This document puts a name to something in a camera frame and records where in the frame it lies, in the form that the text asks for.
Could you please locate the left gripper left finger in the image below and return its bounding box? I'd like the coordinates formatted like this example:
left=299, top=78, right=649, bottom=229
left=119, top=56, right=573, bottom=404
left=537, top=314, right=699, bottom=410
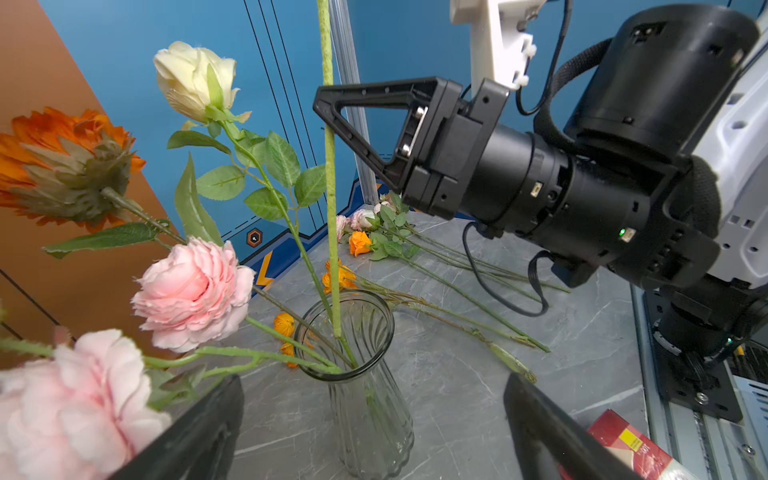
left=112, top=375, right=244, bottom=480

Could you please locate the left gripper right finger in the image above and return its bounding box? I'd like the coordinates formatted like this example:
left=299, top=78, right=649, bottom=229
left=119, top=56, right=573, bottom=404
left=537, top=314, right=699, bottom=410
left=503, top=372, right=639, bottom=479

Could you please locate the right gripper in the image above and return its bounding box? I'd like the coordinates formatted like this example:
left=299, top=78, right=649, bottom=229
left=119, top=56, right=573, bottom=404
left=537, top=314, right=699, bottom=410
left=313, top=77, right=534, bottom=222

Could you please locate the pink peony flower stem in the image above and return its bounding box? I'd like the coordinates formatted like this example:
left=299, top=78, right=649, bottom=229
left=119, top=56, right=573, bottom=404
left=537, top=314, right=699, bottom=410
left=0, top=236, right=343, bottom=480

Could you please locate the white ranunculus flower stem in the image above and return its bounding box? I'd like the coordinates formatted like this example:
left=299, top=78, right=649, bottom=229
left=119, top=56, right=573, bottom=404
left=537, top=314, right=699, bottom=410
left=317, top=0, right=342, bottom=339

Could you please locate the clear glass vase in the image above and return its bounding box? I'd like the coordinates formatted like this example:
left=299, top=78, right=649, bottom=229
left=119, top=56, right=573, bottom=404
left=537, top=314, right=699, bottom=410
left=293, top=290, right=414, bottom=479

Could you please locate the cream white rose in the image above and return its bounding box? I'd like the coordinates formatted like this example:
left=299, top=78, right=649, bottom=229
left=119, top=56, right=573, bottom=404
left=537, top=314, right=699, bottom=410
left=152, top=40, right=361, bottom=367

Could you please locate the orange gerbera flower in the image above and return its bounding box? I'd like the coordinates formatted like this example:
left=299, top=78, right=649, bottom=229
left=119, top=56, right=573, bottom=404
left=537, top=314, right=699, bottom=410
left=1, top=107, right=180, bottom=258

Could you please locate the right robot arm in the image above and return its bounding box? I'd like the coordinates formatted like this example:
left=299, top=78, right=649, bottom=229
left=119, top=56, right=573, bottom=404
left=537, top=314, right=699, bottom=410
left=313, top=4, right=767, bottom=370

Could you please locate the red and white box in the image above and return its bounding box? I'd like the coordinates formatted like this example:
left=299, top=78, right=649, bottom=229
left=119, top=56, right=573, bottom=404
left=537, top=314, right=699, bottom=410
left=587, top=409, right=697, bottom=480

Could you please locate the orange flower bunch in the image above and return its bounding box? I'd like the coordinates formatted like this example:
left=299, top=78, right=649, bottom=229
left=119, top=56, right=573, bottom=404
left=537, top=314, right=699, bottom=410
left=272, top=230, right=552, bottom=385

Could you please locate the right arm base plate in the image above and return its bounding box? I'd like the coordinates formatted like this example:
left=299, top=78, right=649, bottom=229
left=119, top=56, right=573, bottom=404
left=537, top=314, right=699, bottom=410
left=642, top=291, right=743, bottom=423

